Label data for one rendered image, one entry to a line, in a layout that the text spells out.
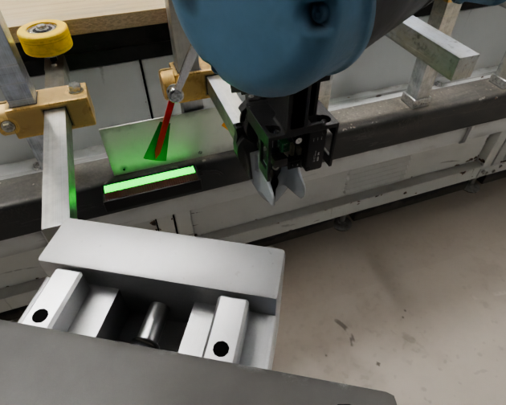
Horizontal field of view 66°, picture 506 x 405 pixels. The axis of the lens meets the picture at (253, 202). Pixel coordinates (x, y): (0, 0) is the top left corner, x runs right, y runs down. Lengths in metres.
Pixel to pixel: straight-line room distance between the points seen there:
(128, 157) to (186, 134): 0.11
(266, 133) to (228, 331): 0.21
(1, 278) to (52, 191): 0.85
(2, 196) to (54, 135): 0.22
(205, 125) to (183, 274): 0.52
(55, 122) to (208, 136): 0.25
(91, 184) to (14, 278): 0.66
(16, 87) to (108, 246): 0.46
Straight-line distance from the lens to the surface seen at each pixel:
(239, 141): 0.42
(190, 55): 0.61
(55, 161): 0.56
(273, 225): 1.34
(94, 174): 0.76
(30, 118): 0.68
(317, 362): 1.28
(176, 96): 0.65
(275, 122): 0.37
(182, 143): 0.72
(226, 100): 0.60
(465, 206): 1.84
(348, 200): 1.45
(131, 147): 0.71
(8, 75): 0.66
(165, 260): 0.22
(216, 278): 0.21
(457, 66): 0.55
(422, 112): 0.95
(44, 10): 0.90
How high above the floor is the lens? 1.17
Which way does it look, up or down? 46 degrees down
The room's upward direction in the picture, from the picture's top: straight up
